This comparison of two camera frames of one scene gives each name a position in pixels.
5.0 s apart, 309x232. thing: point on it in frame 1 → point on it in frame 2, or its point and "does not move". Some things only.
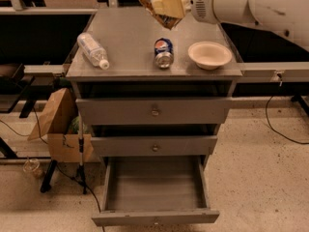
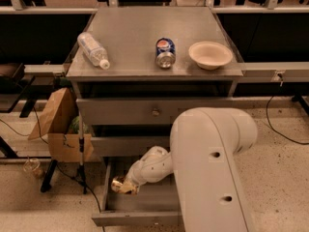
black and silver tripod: [81, 175] does not move
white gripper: [200, 4] → [134, 176]
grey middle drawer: [154, 145] does not move
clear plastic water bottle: [94, 52] does not move
